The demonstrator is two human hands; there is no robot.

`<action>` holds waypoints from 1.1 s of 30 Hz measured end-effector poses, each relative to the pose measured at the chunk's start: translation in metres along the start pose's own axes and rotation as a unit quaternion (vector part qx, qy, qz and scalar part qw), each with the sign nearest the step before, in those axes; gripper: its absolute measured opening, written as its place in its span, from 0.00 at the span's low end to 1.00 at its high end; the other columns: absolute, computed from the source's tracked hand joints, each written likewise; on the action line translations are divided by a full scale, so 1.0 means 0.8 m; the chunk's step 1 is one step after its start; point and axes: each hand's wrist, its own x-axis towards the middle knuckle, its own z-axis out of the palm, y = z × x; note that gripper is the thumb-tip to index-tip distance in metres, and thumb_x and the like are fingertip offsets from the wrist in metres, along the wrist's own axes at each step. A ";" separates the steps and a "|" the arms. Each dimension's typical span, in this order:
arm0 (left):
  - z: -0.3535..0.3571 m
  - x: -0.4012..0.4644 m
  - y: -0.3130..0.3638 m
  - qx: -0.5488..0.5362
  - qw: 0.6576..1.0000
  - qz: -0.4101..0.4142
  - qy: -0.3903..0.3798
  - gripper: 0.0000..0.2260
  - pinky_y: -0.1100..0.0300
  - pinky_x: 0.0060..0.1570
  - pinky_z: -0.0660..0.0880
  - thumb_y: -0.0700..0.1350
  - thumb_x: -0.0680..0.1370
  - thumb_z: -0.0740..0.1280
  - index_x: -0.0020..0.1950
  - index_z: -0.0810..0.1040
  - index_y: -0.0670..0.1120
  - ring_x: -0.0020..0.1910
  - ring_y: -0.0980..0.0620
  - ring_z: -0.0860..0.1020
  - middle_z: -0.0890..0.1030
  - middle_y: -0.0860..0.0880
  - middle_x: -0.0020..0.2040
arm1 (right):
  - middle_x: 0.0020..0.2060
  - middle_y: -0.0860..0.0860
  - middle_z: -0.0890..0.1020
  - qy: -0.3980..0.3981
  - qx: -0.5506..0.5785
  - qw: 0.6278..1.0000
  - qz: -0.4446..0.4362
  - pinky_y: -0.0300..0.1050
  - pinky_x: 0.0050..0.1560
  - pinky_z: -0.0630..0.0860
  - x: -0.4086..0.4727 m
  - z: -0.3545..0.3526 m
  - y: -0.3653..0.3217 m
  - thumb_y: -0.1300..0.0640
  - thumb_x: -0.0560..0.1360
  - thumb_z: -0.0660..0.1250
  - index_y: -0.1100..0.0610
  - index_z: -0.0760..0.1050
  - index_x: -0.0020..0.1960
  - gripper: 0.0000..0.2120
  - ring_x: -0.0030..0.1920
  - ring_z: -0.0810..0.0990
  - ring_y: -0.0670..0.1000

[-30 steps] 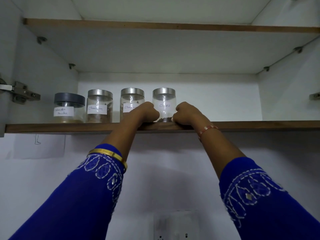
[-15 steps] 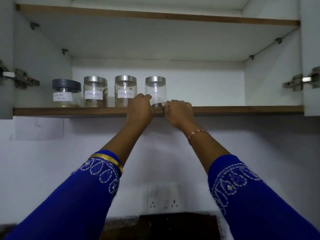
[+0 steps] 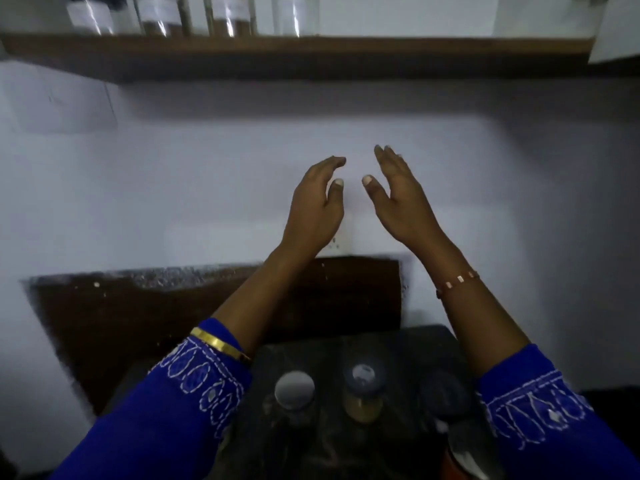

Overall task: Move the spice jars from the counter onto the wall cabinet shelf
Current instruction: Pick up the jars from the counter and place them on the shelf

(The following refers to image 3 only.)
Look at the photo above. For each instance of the person's right hand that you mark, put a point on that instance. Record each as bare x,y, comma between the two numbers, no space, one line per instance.
410,214

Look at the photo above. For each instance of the person's left hand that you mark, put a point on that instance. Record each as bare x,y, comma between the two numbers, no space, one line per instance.
310,219

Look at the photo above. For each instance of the black pepper jar steel lid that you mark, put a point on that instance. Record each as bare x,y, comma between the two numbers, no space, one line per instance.
294,394

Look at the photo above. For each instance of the brown wooden cabinet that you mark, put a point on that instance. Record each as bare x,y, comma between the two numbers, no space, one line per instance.
350,47

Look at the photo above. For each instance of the garam masala jar grey lid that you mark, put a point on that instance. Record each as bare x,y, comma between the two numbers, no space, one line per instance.
363,389

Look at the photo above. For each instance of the black pepper jar grey lid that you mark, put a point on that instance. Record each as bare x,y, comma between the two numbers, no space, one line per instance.
445,397

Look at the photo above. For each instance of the steel-lid brown pods spice jar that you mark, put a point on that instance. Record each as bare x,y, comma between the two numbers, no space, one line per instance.
230,14

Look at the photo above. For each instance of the red chilli powder jar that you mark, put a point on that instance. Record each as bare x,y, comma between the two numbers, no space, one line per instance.
462,459

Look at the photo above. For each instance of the steel-lid cinnamon jar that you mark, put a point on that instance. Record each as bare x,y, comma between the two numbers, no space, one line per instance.
160,14

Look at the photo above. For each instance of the brown wooden cabinet door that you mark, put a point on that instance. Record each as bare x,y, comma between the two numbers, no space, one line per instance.
617,29

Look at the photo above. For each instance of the grey-lid coriander powder jar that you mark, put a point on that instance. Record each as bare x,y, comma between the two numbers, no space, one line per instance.
90,17

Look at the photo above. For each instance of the person's right forearm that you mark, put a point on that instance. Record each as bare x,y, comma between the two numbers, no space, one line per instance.
480,324

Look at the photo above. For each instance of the person's left forearm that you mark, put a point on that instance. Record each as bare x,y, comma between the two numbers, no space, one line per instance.
255,304

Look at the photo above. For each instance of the gold bangle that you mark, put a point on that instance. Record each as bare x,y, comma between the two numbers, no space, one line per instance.
220,343

